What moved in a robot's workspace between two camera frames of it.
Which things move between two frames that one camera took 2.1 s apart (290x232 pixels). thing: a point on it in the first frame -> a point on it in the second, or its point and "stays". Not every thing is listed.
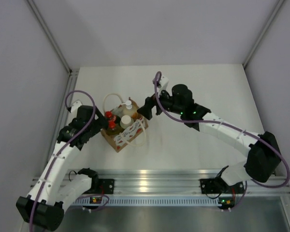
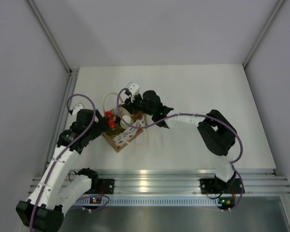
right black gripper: x=147 y=110 -> x=129 y=104
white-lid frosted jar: x=126 y=121 stays
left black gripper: x=100 y=123 stays
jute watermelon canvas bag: x=119 y=140 stays
